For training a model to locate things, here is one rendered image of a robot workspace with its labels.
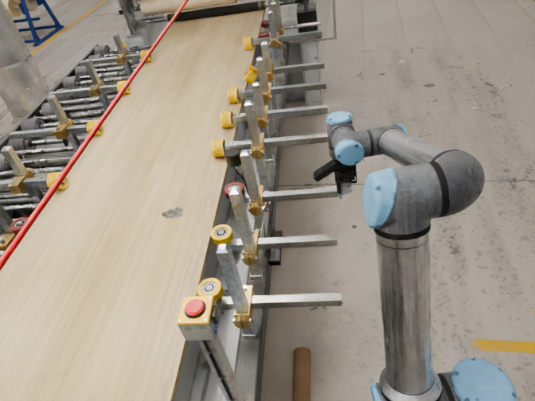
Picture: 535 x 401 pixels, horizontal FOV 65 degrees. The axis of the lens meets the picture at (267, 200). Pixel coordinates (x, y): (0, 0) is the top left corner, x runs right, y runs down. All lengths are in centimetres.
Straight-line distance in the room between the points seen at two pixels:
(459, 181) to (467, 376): 55
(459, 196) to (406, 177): 11
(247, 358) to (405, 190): 84
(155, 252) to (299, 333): 102
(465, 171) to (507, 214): 208
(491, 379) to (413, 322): 32
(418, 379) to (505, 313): 140
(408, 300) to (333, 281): 153
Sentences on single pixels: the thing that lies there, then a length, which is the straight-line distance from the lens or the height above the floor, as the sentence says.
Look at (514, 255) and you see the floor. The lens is 275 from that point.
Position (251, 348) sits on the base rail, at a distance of 148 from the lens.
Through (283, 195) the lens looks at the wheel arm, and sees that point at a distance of 171.
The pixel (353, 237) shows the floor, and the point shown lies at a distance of 271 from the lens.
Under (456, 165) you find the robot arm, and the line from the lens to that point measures 91.
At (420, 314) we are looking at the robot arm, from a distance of 101.
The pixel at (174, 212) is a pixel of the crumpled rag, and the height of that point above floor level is 92.
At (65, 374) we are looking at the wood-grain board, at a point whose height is 90.
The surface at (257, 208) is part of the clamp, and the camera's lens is 168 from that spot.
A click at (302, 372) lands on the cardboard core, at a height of 8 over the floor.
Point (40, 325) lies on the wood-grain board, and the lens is 158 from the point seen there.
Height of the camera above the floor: 196
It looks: 40 degrees down
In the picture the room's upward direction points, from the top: 11 degrees counter-clockwise
